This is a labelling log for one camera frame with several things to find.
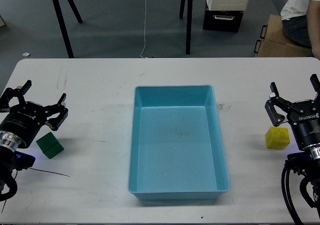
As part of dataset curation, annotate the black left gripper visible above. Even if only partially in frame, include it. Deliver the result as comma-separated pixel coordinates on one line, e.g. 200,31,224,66
0,80,69,148

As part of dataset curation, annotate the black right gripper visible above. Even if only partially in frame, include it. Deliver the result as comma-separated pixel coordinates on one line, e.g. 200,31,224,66
264,74,320,150

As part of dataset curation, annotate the green cube block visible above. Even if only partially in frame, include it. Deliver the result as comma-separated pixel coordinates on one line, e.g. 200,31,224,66
36,132,64,159

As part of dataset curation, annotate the yellow cube block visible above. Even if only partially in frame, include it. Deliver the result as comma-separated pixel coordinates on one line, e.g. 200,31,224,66
265,126,291,150

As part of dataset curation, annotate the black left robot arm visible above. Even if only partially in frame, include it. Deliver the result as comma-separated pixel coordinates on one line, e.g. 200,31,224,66
0,80,68,201

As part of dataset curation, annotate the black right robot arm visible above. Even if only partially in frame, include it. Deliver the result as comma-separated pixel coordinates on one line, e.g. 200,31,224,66
264,74,320,225

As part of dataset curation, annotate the thin black zip tie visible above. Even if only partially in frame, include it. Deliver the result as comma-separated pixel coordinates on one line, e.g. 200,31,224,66
28,167,70,178

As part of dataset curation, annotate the seated person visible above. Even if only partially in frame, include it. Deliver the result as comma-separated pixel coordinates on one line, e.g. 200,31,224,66
280,0,320,59

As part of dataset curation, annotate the black drawer cabinet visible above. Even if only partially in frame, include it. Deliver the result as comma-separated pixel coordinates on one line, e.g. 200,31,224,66
202,5,244,33

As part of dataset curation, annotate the blue plastic bin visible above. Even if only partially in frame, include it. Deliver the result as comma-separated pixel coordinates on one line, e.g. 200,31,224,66
128,85,231,200

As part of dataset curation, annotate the black table leg right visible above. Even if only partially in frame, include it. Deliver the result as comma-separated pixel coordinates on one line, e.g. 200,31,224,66
179,0,193,55

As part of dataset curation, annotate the cardboard box with handles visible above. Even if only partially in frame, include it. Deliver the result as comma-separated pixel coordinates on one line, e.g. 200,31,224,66
254,14,310,58

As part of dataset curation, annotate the white hanging cable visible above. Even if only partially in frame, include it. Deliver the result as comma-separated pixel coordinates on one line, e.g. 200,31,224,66
139,0,156,59

